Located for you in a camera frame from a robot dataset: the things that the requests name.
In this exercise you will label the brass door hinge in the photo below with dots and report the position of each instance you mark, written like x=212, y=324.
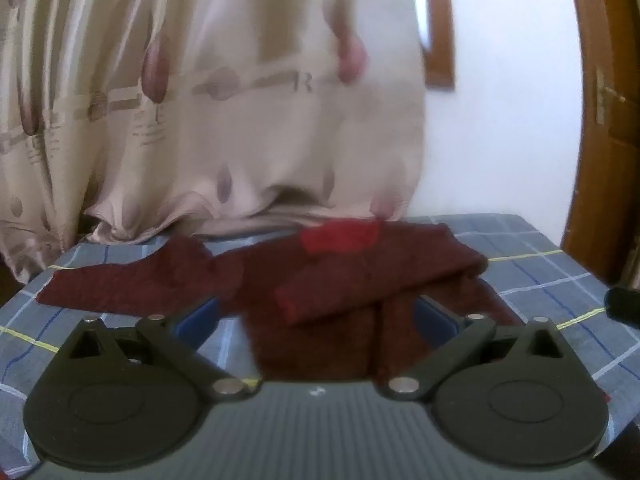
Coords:
x=604, y=97

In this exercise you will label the beige leaf-print curtain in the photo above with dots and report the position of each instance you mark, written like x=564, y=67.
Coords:
x=225, y=135

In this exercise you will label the maroon knit sweater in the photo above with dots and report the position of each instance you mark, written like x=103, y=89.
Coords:
x=320, y=280

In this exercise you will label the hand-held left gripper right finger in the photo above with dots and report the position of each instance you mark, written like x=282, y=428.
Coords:
x=439, y=318

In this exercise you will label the wooden window frame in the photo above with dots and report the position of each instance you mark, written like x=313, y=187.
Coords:
x=440, y=30

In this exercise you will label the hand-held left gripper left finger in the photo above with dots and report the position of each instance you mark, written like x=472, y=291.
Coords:
x=201, y=318

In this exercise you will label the grey plaid bed sheet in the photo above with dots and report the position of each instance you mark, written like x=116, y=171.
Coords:
x=540, y=270

